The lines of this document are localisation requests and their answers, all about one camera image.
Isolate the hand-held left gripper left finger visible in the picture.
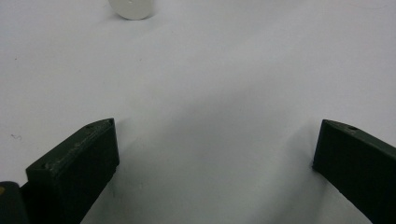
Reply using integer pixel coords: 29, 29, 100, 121
19, 118, 120, 224

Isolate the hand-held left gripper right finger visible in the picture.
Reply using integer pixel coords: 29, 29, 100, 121
312, 119, 396, 224

